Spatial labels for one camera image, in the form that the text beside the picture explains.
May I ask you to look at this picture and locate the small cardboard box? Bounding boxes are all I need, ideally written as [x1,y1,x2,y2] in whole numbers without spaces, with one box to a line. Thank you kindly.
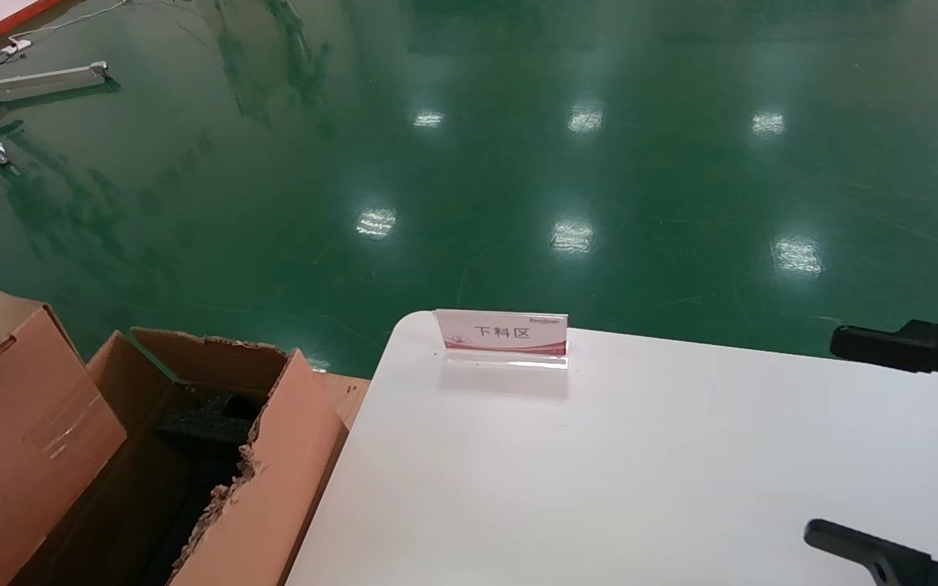
[0,285,128,586]

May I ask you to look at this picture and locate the long grey metal base bar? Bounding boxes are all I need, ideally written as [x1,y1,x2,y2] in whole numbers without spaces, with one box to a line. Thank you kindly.
[0,61,112,94]

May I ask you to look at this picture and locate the black foam block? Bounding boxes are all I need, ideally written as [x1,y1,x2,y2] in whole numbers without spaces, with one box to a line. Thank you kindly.
[156,391,270,461]

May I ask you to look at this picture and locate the large cardboard box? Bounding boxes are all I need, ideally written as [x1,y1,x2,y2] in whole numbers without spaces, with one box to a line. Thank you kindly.
[9,327,349,586]

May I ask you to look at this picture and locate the thin white cable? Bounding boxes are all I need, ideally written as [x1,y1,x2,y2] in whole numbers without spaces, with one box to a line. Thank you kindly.
[9,0,132,46]

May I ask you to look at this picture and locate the acrylic sign holder with label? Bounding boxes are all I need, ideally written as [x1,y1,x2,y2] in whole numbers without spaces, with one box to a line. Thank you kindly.
[434,309,570,371]

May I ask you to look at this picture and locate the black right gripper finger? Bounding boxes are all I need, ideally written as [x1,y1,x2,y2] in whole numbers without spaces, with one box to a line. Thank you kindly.
[830,319,938,408]
[803,518,938,586]

